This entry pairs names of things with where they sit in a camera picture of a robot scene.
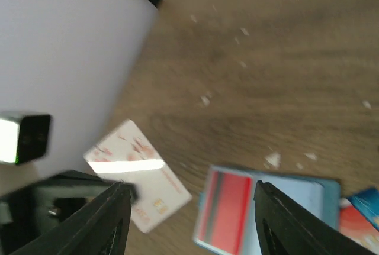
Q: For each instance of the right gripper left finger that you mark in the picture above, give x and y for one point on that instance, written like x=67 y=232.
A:
x=89 y=225

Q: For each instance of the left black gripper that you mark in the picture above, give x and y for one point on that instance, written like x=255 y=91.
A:
x=38 y=207

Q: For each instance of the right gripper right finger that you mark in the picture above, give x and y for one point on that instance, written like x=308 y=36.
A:
x=285 y=227

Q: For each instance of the teal leather card holder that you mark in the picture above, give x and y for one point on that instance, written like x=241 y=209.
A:
x=317 y=195

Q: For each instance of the large red card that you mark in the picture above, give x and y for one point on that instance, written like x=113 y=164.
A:
x=224 y=211

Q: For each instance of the white card with red logo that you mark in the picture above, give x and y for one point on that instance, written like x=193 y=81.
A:
x=126 y=155

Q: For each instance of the white card with red circle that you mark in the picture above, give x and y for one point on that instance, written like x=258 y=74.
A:
x=353 y=225

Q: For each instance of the blue credit card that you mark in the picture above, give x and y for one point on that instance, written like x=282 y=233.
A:
x=367 y=203

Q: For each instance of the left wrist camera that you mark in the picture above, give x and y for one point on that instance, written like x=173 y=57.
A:
x=24 y=136

